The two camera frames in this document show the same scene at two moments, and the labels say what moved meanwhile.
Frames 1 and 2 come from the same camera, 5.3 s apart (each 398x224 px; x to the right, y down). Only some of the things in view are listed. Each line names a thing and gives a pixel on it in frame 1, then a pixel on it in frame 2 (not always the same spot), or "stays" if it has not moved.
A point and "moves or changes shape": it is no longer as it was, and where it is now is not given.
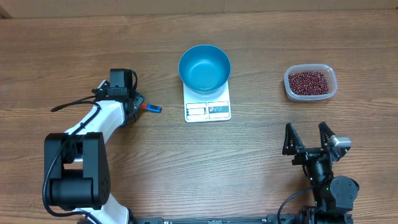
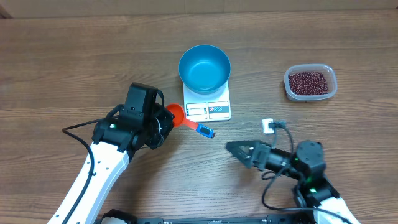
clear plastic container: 308,82 stays
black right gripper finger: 292,140 to 246,151
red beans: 308,83 stays
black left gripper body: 139,99 to 160,126
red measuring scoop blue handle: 151,107 moves or changes shape
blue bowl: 204,69 stays
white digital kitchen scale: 210,107 stays
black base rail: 267,219 stays
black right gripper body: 305,157 to 273,158
